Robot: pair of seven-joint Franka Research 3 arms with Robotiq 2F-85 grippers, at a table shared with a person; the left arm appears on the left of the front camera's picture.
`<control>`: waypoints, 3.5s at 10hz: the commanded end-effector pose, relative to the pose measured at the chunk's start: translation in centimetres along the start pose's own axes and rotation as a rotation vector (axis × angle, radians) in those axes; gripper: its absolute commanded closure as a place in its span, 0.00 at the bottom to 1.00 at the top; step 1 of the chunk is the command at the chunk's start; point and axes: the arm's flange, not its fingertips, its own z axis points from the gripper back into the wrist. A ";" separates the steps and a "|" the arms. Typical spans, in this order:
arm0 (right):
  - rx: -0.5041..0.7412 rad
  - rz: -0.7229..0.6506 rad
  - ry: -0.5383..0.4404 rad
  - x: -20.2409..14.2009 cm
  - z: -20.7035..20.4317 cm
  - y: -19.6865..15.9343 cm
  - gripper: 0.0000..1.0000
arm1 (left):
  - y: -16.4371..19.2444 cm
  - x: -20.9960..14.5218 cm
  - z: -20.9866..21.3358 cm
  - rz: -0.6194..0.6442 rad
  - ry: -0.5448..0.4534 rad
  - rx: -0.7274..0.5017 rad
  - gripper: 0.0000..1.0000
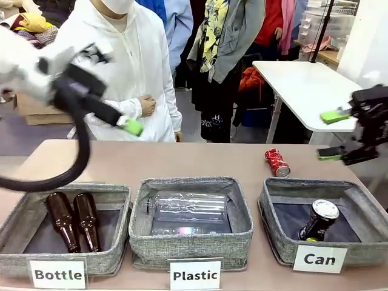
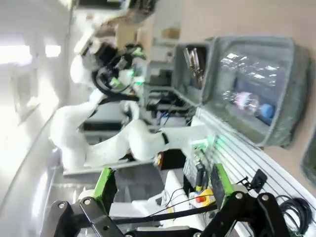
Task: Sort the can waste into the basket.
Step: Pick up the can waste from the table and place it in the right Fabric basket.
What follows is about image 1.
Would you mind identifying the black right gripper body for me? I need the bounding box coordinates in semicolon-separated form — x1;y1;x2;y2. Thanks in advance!
342;84;388;166

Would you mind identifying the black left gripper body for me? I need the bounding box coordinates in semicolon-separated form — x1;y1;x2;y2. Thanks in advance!
50;63;124;127

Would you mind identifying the black soda can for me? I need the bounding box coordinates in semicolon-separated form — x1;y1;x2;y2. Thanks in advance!
298;199;340;243

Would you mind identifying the large clear plastic bottle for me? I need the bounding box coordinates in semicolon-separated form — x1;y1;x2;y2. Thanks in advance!
146;192;229;224

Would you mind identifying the brown glass bottle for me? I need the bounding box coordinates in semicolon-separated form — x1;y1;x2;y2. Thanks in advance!
45;192;81;253
73;193;102;253

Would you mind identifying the small clear plastic bottle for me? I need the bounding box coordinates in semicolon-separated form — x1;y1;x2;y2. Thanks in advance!
150;226;219;236

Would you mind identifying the person's right forearm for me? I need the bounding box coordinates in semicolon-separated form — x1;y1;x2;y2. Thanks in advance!
101;97;143;121

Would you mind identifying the crushed red soda can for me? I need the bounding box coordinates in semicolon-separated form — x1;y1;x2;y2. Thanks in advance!
264;148;292;178

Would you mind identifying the grey fabric can basket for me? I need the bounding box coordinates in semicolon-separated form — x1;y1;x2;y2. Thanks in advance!
257;177;388;267

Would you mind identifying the white Can label sign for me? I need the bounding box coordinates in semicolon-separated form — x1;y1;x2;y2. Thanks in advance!
292;244;348;273

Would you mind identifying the grey fabric plastic basket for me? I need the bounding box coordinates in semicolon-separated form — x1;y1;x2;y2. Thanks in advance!
129;176;255;272

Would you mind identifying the grey fabric bottle basket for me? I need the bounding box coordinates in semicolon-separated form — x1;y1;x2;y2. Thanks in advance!
0;181;133;278

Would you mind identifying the person's right hand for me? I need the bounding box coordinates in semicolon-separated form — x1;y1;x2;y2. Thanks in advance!
138;94;157;118

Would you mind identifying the white side table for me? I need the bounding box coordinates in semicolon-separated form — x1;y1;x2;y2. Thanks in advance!
252;61;364;144

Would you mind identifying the cardboard box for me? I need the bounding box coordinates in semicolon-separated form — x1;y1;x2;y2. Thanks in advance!
14;92;74;126

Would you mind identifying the person in white hoodie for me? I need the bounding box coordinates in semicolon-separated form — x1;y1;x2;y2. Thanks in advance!
53;0;183;142

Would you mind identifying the pink cloth on desk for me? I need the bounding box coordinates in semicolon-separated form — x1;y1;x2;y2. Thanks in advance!
304;36;336;54

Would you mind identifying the blue storage box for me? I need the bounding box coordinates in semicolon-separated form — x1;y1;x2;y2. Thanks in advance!
241;107;273;128

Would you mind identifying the black stand pole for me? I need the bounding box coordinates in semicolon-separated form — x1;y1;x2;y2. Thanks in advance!
310;0;335;64

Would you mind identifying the orange cloth bundle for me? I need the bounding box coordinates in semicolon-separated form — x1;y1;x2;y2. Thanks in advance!
238;67;265;93

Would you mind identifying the clear plastic drawer unit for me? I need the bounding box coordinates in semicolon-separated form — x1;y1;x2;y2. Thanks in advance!
298;8;356;46

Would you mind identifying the pile of colourful clothes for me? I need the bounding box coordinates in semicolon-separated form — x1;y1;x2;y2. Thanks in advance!
8;12;60;49

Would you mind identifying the white face mask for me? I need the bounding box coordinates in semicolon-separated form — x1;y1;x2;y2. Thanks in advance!
99;0;136;15

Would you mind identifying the pink hanging garment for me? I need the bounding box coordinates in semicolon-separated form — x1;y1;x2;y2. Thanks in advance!
280;0;297;56

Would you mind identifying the person in blue shirt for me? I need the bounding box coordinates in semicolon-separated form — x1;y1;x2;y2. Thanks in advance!
136;0;194;76

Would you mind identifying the person in red top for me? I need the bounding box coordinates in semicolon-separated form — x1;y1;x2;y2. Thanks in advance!
253;0;284;61

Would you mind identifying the person in grey cardigan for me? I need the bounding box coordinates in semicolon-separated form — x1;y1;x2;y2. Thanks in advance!
186;0;267;144

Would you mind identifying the white Plastic label sign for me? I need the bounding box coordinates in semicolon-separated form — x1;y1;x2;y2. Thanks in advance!
169;261;221;291

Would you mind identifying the white Bottle label sign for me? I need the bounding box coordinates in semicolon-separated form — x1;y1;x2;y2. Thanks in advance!
29;259;87;289

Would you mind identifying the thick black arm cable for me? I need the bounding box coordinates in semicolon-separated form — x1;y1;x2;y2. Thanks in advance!
0;87;92;193

